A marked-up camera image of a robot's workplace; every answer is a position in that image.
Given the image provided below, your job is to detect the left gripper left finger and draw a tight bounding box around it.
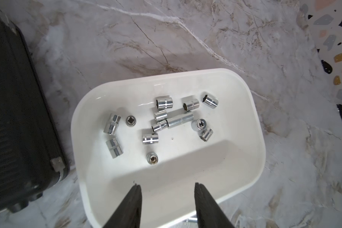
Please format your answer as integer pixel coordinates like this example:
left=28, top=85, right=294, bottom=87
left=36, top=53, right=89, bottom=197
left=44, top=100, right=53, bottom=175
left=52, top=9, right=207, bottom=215
left=103, top=184, right=142, bottom=228

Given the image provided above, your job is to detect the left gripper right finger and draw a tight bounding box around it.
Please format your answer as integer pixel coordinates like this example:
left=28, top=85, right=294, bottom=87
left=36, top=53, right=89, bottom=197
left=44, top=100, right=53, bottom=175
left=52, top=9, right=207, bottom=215
left=194, top=183, right=235, bottom=228

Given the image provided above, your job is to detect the chrome socket row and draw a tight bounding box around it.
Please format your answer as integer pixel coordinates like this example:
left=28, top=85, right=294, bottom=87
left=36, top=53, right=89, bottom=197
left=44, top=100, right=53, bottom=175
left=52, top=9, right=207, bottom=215
left=154, top=109, right=168, bottom=122
left=142, top=134, right=159, bottom=144
left=202, top=94, right=219, bottom=109

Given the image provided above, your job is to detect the small chrome socket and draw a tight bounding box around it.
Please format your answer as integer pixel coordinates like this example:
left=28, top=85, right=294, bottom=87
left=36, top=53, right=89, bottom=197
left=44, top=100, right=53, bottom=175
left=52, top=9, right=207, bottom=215
left=152, top=120, right=168, bottom=133

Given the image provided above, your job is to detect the long chrome socket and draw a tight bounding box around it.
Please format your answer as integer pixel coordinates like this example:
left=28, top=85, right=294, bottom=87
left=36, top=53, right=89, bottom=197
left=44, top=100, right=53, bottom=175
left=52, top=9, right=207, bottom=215
left=166, top=111, right=194, bottom=128
left=185, top=217, right=198, bottom=223

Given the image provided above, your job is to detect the chrome socket with groove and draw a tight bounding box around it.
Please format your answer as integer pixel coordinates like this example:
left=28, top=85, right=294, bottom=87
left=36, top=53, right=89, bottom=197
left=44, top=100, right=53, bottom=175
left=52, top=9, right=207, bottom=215
left=156, top=97, right=173, bottom=110

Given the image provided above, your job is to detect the wide chrome socket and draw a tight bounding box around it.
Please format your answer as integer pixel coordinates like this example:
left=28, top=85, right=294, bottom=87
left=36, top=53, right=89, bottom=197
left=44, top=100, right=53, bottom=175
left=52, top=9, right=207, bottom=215
left=192, top=118, right=207, bottom=132

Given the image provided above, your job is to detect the white plastic storage box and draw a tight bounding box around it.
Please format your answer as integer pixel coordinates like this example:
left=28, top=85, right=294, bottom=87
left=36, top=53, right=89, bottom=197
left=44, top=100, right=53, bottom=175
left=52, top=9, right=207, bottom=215
left=71, top=68, right=266, bottom=228

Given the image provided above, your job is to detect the black tool case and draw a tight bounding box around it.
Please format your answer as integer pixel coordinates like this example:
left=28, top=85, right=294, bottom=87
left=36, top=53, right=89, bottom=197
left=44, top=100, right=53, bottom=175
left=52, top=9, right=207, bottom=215
left=0, top=10, right=68, bottom=213

